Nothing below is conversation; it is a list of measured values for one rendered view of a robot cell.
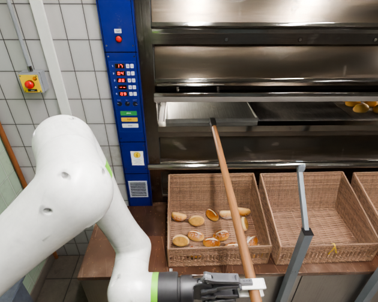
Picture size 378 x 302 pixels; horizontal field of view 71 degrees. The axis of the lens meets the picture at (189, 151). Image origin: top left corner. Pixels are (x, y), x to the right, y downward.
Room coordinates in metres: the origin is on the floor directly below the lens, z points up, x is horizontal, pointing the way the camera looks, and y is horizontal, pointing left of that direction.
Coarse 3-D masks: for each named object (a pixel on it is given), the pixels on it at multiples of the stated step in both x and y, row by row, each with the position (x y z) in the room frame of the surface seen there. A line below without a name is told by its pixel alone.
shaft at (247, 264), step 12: (216, 132) 1.24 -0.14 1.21; (216, 144) 1.13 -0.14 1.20; (228, 180) 0.85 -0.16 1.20; (228, 192) 0.79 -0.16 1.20; (240, 228) 0.61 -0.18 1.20; (240, 240) 0.56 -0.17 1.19; (240, 252) 0.52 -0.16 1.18; (252, 264) 0.48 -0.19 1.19; (252, 276) 0.44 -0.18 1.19; (252, 300) 0.38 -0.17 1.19
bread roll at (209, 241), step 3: (207, 237) 1.01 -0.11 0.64; (210, 237) 1.01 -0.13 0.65; (213, 237) 1.01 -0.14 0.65; (204, 240) 1.00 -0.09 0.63; (207, 240) 0.99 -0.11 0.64; (210, 240) 0.99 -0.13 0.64; (213, 240) 0.99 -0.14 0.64; (216, 240) 0.99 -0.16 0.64; (204, 243) 0.99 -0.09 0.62; (207, 243) 0.98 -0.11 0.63; (210, 243) 0.98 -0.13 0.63; (213, 243) 0.98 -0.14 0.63; (216, 243) 0.98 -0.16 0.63; (219, 243) 0.99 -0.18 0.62; (207, 246) 0.97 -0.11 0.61; (213, 246) 0.97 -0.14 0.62; (216, 246) 0.97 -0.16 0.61
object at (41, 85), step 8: (24, 72) 1.29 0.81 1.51; (32, 72) 1.29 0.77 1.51; (40, 72) 1.30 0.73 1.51; (24, 80) 1.27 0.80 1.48; (32, 80) 1.27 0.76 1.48; (40, 80) 1.28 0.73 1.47; (24, 88) 1.27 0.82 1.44; (32, 88) 1.27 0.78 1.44; (40, 88) 1.27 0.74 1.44; (48, 88) 1.33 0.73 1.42
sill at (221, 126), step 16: (160, 128) 1.36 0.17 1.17; (176, 128) 1.36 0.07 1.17; (192, 128) 1.37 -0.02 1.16; (208, 128) 1.37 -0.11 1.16; (224, 128) 1.37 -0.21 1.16; (240, 128) 1.38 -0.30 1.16; (256, 128) 1.38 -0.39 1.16; (272, 128) 1.38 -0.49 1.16; (288, 128) 1.38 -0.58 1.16; (304, 128) 1.39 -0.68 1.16; (320, 128) 1.39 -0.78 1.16; (336, 128) 1.39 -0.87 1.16; (352, 128) 1.40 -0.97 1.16; (368, 128) 1.40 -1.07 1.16
